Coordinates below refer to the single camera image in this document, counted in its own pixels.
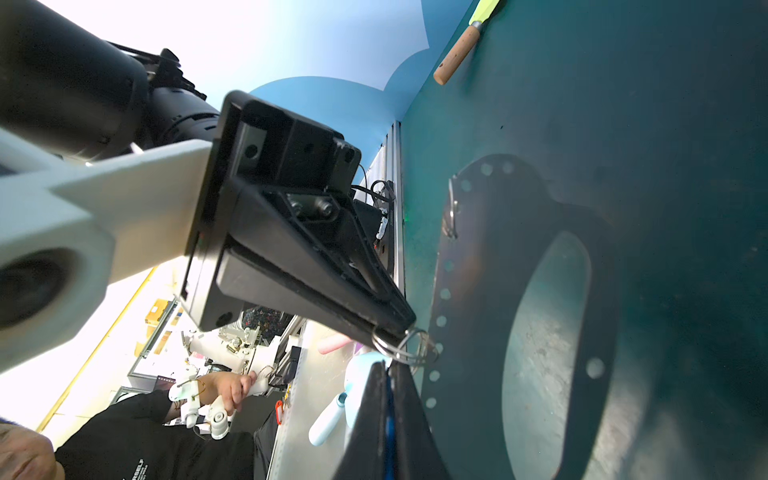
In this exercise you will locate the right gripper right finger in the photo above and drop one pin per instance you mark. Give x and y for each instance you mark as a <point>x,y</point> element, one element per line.
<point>415,453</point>

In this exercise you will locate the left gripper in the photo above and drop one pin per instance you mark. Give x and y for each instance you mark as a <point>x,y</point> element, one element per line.
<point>275,226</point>

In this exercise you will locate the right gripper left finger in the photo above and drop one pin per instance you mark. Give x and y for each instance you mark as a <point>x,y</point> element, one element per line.
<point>365,455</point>

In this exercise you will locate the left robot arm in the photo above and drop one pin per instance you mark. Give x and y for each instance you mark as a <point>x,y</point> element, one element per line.
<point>75,93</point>

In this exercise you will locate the white bottle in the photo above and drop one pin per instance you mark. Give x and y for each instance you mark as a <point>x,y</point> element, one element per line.
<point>327,420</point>

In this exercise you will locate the person in black shirt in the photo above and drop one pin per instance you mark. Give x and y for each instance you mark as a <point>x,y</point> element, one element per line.
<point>132,439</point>

